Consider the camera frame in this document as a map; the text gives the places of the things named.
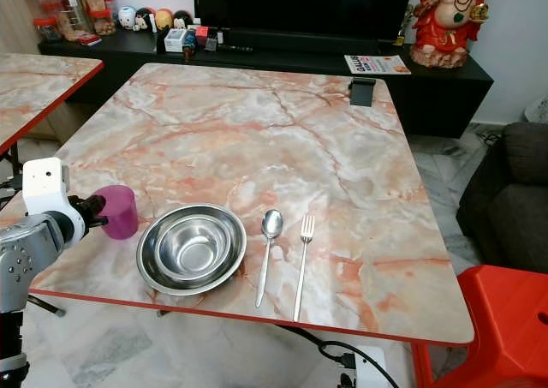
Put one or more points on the white blue toy figurine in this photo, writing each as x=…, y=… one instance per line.
x=127, y=19

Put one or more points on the small red packet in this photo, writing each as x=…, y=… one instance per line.
x=89, y=39

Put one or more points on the purple plastic cup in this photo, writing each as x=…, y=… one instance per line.
x=122, y=213

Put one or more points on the small red box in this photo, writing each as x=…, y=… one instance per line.
x=201, y=33

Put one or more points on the dark upholstered sofa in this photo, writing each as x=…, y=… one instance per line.
x=509, y=191

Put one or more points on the black metal table leg frame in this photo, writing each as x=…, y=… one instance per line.
x=10, y=161
x=44, y=305

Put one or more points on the printed flyer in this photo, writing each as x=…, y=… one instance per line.
x=377, y=64

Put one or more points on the red plastic stool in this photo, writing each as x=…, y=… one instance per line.
x=505, y=328

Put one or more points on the yellow toy figurine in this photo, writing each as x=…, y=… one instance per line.
x=163, y=20

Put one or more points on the stainless steel spoon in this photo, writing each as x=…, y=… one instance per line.
x=272, y=223

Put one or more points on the black white toy figurine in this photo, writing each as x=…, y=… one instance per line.
x=144, y=20

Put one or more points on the large snack jar red lid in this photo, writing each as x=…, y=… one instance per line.
x=68, y=11

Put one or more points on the wooden drawer cabinet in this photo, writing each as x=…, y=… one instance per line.
x=17, y=15

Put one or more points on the black remote control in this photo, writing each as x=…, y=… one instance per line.
x=233, y=48

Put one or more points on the small jar red lid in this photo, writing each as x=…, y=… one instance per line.
x=46, y=30
x=104, y=22

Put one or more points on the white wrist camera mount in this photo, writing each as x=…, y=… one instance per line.
x=375, y=369
x=44, y=187

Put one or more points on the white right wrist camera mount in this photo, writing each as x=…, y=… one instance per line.
x=375, y=369

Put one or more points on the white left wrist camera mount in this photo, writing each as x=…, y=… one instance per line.
x=44, y=187

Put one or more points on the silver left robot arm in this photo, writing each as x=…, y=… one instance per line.
x=24, y=264

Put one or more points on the stainless steel fork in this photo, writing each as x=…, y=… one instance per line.
x=306, y=229

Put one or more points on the black clip stand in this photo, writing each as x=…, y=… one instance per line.
x=363, y=92

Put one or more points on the black TV console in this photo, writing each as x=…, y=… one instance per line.
x=437, y=97

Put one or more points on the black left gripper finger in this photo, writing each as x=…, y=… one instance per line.
x=98, y=222
x=96, y=201

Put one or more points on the stainless steel bowl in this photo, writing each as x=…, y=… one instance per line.
x=192, y=249

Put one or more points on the red laughing Buddha statue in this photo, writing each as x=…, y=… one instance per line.
x=449, y=26

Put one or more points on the slim jar red lid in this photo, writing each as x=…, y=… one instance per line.
x=32, y=1

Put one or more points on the black television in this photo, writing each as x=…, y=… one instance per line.
x=304, y=4

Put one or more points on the small white box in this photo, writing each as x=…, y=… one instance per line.
x=175, y=41

